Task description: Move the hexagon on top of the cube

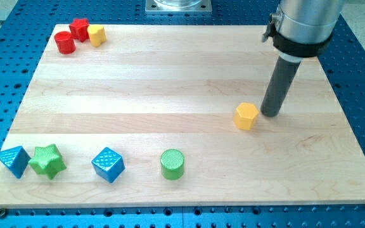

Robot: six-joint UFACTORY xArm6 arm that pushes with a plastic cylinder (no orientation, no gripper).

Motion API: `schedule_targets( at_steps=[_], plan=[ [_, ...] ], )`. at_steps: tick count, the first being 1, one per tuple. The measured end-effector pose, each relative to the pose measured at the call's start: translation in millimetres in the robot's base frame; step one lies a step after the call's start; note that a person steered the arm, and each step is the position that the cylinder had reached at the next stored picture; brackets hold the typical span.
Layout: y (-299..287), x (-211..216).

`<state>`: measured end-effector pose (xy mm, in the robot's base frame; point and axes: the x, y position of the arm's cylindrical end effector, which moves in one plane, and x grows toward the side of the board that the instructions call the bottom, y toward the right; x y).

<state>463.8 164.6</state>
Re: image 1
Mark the yellow hexagon block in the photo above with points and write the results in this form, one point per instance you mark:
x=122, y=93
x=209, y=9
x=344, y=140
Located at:
x=245, y=116

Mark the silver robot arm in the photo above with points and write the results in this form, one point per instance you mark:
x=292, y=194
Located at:
x=303, y=28

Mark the blue cube block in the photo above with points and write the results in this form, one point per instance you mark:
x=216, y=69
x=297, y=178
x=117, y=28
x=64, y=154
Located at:
x=108, y=164

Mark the green cylinder block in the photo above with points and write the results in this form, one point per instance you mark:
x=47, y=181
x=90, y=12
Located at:
x=172, y=164

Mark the wooden board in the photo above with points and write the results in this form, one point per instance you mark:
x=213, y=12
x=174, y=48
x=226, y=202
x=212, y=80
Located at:
x=151, y=88

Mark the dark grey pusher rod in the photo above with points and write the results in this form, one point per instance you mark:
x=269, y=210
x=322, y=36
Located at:
x=279, y=84

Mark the yellow heart block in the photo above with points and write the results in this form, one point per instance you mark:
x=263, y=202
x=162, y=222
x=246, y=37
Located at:
x=96, y=35

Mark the black clamp band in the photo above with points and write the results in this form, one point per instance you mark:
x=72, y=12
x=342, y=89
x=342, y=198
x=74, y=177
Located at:
x=296, y=49

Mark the red star block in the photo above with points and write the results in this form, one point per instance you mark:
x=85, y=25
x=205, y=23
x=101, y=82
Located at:
x=78, y=29

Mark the red cylinder block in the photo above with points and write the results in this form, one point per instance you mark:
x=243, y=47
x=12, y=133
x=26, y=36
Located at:
x=64, y=42

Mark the green star block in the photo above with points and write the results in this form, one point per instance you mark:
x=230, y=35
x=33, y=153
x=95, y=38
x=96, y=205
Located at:
x=47, y=161

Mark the blue triangle block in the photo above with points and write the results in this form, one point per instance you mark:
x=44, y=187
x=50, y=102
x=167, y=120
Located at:
x=15, y=160

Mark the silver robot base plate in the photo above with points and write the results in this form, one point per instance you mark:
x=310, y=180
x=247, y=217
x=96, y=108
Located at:
x=178, y=6

